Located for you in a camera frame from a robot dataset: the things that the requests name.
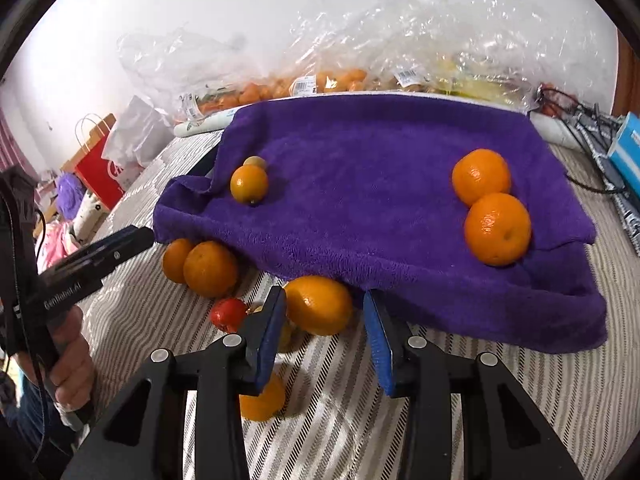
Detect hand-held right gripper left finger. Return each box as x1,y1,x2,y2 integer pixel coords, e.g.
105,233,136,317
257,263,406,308
60,285,288,480

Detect pink blanket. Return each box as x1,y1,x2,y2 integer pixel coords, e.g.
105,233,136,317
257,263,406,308
37,222,83,273

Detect brown wooden door frame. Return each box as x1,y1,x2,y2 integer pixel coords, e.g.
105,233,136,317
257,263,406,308
616,30,640,116

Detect pink striped curtain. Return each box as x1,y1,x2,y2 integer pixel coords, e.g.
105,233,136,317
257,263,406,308
0,105,26,181

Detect purple towel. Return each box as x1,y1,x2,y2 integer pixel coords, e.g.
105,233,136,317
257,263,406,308
152,92,608,351

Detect white floral cloth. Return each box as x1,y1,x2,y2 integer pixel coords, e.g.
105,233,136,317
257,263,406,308
72,195,111,243

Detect purple cloth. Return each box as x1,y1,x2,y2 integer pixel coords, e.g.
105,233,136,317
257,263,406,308
55,172,86,216

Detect dark checked cloth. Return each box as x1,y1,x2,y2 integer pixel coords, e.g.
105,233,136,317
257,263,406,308
575,110,640,256

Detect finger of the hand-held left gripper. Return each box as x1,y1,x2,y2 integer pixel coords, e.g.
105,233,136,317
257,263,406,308
64,226,156,282

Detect orange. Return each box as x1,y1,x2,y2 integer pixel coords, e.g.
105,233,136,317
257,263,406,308
464,192,532,267
183,240,240,298
283,275,354,337
230,165,269,206
162,238,196,285
239,372,287,422
452,148,512,207

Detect person's blue jeans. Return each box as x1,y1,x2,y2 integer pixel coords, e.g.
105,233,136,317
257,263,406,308
0,370,56,461

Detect red tomato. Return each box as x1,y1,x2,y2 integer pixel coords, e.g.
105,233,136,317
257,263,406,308
209,297,249,334

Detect person's left hand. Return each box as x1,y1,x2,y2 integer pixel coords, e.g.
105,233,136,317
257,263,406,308
47,305,99,416

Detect white plastic bag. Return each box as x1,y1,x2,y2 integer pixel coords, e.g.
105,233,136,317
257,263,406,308
102,95,173,168

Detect blue tissue box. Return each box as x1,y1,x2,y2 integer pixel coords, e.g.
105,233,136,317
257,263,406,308
607,112,640,186

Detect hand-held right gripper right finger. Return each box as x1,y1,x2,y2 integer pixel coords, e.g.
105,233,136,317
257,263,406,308
362,290,586,480

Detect tangled black cables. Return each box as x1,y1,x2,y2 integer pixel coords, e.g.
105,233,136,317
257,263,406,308
537,85,631,196

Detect clear plastic bag of bananas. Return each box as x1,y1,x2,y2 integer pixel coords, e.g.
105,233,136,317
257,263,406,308
350,0,541,111

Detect red paper bag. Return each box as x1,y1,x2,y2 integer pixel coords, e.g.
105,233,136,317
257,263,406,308
75,114,126,197

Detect clear plastic bag of tomatoes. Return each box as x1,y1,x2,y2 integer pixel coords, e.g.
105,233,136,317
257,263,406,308
500,0,618,116

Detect clear plastic bag of oranges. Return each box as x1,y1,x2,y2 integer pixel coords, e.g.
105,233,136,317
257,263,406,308
235,10,396,98
117,25,246,123

